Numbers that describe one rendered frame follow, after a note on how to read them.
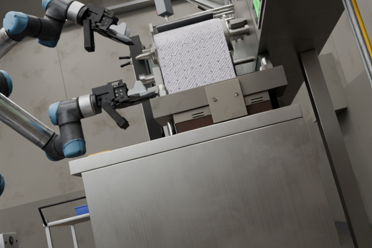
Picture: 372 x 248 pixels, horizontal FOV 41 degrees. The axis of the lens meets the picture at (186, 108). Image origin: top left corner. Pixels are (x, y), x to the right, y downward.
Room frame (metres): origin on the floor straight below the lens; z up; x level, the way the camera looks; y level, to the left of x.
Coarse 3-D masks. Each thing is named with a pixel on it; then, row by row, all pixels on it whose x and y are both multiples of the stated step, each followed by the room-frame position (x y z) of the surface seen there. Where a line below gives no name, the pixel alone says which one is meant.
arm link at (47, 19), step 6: (42, 18) 1.65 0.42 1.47; (48, 18) 1.67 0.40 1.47; (54, 18) 1.66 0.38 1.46; (42, 24) 1.63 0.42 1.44; (48, 24) 1.66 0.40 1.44; (54, 24) 1.67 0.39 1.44; (60, 24) 1.69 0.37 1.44; (42, 30) 1.64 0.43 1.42; (48, 30) 1.66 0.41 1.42; (54, 30) 1.68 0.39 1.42; (60, 30) 1.71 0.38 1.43; (42, 36) 1.66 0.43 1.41; (48, 36) 1.68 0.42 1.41; (54, 36) 1.70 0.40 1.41; (42, 42) 1.70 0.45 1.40; (48, 42) 1.70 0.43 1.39; (54, 42) 1.71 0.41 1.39
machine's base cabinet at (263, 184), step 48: (240, 144) 1.36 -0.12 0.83; (288, 144) 1.35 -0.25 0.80; (96, 192) 1.37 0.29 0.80; (144, 192) 1.37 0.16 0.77; (192, 192) 1.36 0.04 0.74; (240, 192) 1.36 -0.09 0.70; (288, 192) 1.35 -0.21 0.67; (96, 240) 1.38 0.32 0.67; (144, 240) 1.37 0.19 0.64; (192, 240) 1.36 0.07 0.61; (240, 240) 1.36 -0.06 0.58; (288, 240) 1.35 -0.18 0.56; (336, 240) 1.35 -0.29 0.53
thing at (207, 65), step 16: (208, 48) 1.61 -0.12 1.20; (224, 48) 1.61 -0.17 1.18; (160, 64) 1.62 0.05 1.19; (176, 64) 1.62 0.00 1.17; (192, 64) 1.62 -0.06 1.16; (208, 64) 1.61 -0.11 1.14; (224, 64) 1.61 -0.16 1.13; (176, 80) 1.62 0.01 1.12; (192, 80) 1.62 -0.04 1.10; (208, 80) 1.61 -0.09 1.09
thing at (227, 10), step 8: (216, 8) 1.91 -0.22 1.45; (224, 8) 1.91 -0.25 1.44; (232, 8) 1.94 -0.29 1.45; (192, 16) 1.91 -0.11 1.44; (200, 16) 1.91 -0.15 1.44; (208, 16) 1.93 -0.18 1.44; (216, 16) 1.98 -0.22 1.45; (160, 24) 1.92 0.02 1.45; (168, 24) 1.92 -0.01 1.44; (176, 24) 1.94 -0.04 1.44; (184, 24) 1.96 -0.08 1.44; (160, 32) 1.98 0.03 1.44
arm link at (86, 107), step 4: (80, 96) 1.62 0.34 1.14; (84, 96) 1.61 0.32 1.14; (88, 96) 1.61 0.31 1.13; (80, 100) 1.60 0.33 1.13; (84, 100) 1.60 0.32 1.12; (88, 100) 1.60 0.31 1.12; (80, 104) 1.60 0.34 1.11; (84, 104) 1.60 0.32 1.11; (88, 104) 1.60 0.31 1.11; (80, 108) 1.60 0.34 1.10; (84, 108) 1.60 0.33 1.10; (88, 108) 1.61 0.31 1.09; (92, 108) 1.61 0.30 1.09; (84, 112) 1.61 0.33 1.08; (88, 112) 1.61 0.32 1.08; (92, 112) 1.62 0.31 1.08; (84, 116) 1.63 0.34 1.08; (88, 116) 1.63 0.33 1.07
